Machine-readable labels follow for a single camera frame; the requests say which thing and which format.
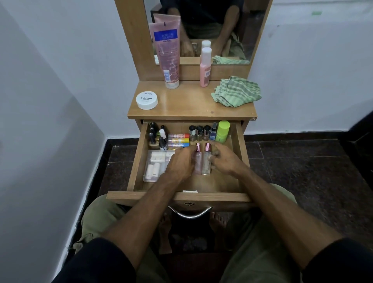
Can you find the person's left hand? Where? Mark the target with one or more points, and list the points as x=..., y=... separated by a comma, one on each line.
x=180, y=164

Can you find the person's right hand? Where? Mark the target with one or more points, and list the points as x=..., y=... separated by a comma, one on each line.
x=228, y=161

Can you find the pink perfume bottle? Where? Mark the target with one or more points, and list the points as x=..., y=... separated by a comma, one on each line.
x=198, y=161

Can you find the wooden drawer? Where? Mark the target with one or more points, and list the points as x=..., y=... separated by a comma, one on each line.
x=227, y=180

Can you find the blue-capped lip balm tube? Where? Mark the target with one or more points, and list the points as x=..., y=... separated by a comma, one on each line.
x=177, y=145

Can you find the slim clear perfume bottle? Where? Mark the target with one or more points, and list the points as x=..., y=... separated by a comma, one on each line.
x=207, y=160

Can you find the yellow-capped lip balm tube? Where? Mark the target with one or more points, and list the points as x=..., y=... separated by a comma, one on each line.
x=178, y=140

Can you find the clear plastic compartment box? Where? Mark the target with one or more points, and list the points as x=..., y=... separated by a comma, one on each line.
x=154, y=166

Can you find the blue-white bottle black cap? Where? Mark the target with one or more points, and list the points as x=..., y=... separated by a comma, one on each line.
x=162, y=144

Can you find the red-capped lip balm tube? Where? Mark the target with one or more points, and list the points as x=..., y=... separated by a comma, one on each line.
x=179, y=136

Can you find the lime green bottle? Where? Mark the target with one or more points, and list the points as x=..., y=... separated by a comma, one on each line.
x=223, y=131

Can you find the blue polish bottle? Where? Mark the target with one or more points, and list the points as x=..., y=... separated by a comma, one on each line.
x=213, y=131

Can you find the white-capped dark polish bottle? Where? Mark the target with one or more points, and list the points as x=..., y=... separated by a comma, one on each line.
x=162, y=133

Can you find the beige polish bottle black cap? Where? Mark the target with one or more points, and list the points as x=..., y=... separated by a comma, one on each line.
x=153, y=141

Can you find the gold polish bottle patterned cap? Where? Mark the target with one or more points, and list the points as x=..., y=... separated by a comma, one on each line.
x=199, y=132

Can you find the maroon polish bottle black cap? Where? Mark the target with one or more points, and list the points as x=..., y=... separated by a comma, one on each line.
x=163, y=127

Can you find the yellow square polish bottle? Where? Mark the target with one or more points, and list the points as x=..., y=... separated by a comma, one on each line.
x=151, y=131

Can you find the green square polish bottle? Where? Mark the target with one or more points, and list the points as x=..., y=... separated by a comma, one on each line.
x=153, y=126

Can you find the green striped cloth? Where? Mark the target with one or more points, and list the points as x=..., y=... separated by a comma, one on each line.
x=236, y=91

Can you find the white nail polish remover jar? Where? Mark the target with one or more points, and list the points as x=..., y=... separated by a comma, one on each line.
x=147, y=100

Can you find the pink spray bottle white cap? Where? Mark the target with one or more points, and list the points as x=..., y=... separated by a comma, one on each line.
x=205, y=68

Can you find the pink cosmetic lotion tube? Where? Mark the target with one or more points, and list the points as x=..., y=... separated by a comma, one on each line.
x=167, y=52

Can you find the person's right forearm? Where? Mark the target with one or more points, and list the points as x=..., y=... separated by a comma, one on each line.
x=288, y=218

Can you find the person's left forearm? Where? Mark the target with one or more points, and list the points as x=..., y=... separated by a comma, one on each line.
x=137, y=221

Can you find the person's left foot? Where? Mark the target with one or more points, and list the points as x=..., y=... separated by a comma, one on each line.
x=166, y=233

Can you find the person's olive green trousers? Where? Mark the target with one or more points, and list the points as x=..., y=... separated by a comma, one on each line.
x=256, y=253

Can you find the person's black left sleeve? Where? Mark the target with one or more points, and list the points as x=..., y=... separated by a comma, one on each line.
x=96, y=262

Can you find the person's black sleeve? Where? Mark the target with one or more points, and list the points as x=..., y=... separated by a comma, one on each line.
x=341, y=262
x=96, y=262

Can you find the person's black right sleeve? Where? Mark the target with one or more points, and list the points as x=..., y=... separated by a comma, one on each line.
x=341, y=262

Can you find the wooden dressing table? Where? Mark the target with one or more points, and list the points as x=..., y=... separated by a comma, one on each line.
x=189, y=102

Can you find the dark red stool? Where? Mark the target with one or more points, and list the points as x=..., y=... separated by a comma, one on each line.
x=195, y=268

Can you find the dressing table mirror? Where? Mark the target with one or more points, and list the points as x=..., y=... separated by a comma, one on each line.
x=250, y=29

